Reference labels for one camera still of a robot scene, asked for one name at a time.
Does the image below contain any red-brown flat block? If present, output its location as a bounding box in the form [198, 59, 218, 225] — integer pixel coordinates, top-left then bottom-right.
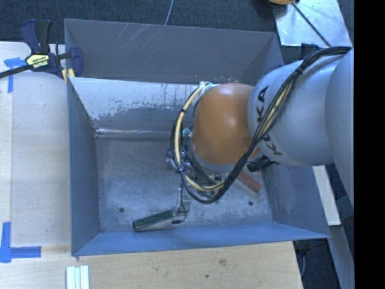
[236, 171, 263, 193]

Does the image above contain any black cylinder on white bracket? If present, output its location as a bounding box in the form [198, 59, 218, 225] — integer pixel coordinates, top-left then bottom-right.
[246, 156, 280, 172]

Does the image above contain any grey metal bin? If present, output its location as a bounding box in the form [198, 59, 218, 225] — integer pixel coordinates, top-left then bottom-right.
[63, 18, 332, 257]

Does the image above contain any pale wood flat board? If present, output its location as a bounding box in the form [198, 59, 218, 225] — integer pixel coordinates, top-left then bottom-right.
[10, 69, 73, 248]

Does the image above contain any dark green flat block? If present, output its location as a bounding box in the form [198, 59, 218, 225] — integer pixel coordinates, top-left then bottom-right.
[132, 208, 182, 232]

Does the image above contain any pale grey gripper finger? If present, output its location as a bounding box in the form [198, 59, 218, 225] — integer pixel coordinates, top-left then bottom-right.
[180, 191, 193, 214]

